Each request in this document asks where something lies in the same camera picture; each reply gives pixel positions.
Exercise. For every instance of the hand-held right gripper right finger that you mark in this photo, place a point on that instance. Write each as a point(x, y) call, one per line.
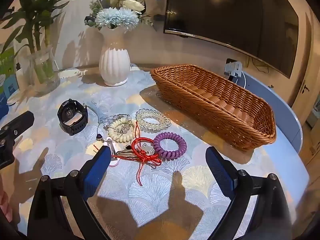
point(220, 172)

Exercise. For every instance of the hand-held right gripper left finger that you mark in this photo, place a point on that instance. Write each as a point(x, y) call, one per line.
point(97, 172)

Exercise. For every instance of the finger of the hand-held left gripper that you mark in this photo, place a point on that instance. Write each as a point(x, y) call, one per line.
point(22, 121)

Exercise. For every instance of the black wrist watch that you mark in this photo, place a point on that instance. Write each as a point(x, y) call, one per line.
point(75, 127)

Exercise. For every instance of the silver star hair clip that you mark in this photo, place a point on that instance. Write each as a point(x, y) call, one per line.
point(147, 150)

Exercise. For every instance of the brown wicker basket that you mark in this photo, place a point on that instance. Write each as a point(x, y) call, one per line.
point(200, 105)

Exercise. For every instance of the person's left hand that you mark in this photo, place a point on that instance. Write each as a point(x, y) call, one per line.
point(5, 205)

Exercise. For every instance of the white round disc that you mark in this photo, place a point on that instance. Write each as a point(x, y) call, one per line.
point(13, 100)

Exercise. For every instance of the pink hair clip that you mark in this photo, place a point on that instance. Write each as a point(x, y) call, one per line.
point(112, 145)

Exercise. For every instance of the green and blue box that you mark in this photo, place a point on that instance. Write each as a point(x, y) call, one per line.
point(6, 80)

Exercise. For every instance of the clear glass vase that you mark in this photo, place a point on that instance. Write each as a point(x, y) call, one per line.
point(43, 72)

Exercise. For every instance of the blue chair backrest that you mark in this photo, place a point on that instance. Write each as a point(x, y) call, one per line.
point(275, 97)

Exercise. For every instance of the white ribbed ceramic vase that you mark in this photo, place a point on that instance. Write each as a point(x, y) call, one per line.
point(113, 60)

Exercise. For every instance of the blue and white flower bouquet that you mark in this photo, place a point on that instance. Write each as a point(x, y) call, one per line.
point(117, 17)

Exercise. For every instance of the black wall television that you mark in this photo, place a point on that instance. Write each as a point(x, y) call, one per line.
point(232, 15)

